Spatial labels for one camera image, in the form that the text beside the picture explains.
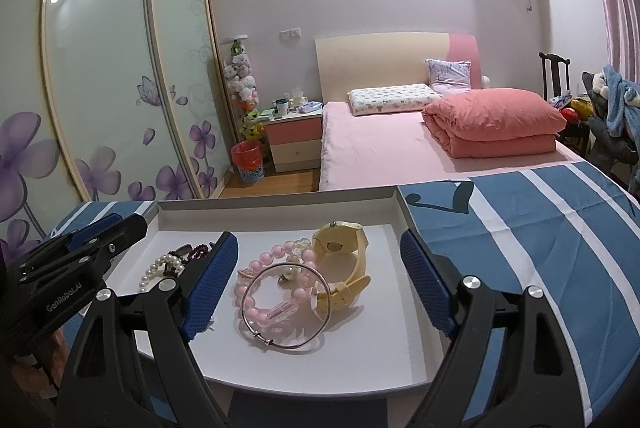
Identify pink cream nightstand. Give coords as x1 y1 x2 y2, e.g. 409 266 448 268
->
263 107 324 173

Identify folded pink quilt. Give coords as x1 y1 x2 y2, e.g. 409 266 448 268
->
422 89 569 159

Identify flower print sliding wardrobe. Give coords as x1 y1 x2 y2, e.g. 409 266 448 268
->
0 0 237 255

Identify blue tissue box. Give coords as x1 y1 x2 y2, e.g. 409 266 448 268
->
290 90 322 114

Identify pink bed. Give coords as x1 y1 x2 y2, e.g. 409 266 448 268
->
318 100 587 193

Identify yellow wristwatch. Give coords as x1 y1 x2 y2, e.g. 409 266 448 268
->
310 220 372 313

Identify blue white striped blanket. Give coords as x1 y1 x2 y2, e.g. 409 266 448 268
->
47 161 640 428

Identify white pearl bracelet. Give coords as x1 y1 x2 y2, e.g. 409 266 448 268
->
137 253 186 294

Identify thin silver bangle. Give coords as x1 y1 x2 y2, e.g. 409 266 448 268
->
240 263 329 352

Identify light blue garment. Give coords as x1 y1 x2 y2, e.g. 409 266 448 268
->
599 64 640 135

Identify white patterned pillow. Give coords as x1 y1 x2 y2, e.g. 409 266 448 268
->
348 83 444 117

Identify dark wooden chair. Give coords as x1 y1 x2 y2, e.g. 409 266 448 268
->
538 51 594 155

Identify hanging plush toy column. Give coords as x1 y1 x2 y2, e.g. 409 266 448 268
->
223 35 266 142

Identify cream pink headboard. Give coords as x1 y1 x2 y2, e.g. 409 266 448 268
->
314 32 484 104

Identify colourful toys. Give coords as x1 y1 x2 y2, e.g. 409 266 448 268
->
549 93 594 120

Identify pink bead bracelet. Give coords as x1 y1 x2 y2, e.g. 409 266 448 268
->
235 237 321 332

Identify grey garment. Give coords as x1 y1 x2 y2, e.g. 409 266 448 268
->
582 72 640 190

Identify red waste basket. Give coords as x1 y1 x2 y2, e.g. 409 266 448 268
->
230 140 265 183

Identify grey cardboard tray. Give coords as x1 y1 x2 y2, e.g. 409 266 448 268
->
102 187 456 401

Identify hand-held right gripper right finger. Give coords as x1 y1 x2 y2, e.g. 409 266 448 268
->
399 228 608 428

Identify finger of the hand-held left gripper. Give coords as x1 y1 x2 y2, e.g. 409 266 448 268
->
65 214 149 269
47 211 126 241

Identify lilac patterned pillow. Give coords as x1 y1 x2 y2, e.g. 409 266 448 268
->
425 58 474 90

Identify dark red bead necklace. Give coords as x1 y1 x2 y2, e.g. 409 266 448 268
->
167 243 217 279

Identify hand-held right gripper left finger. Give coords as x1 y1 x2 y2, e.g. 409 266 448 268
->
55 231 240 428

